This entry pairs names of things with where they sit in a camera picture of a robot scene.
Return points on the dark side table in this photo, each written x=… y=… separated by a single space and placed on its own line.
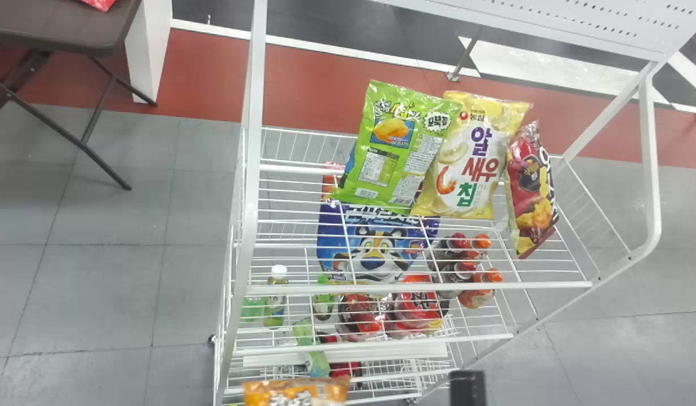
x=60 y=25

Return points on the orange snack packet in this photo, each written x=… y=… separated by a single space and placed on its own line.
x=294 y=393

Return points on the green bottle with white cap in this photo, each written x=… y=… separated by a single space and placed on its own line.
x=276 y=299

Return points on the green snack packet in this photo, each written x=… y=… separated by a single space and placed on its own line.
x=395 y=152

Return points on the blue cereal bag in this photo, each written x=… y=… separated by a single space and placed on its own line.
x=376 y=248

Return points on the yellow snack packet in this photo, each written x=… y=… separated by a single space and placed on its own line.
x=471 y=169

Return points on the dark bottle with red cap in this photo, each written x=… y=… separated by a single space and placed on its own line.
x=455 y=276
x=450 y=247

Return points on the red can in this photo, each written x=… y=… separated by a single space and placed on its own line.
x=345 y=371

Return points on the red snack packet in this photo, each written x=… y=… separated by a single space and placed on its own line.
x=98 y=3
x=531 y=186

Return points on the red noodle cup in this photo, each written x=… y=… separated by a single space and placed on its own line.
x=418 y=307
x=359 y=318

